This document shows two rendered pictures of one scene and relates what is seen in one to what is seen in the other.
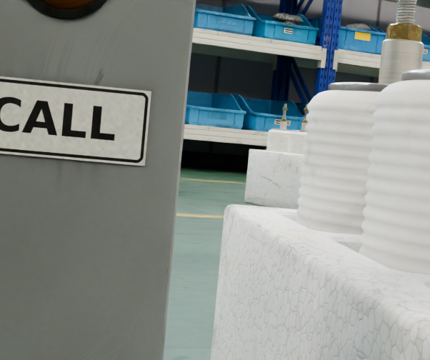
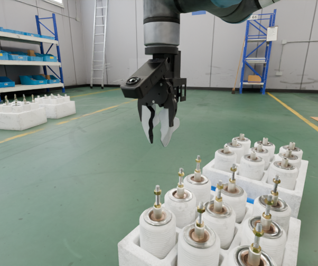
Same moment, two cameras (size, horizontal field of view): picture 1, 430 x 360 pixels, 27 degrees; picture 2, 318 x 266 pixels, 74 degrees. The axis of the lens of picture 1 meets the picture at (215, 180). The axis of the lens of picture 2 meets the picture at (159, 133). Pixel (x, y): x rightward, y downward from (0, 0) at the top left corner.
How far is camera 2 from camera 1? 0.49 m
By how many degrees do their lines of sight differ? 48
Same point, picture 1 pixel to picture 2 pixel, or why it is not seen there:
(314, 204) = (152, 248)
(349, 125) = (160, 235)
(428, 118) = (203, 258)
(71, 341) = not seen: outside the picture
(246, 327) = not seen: outside the picture
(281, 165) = (2, 116)
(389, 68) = (158, 214)
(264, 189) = not seen: outside the picture
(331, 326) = not seen: outside the picture
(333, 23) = not seen: outside the picture
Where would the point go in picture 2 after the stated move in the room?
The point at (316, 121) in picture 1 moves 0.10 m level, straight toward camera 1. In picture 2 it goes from (149, 233) to (178, 260)
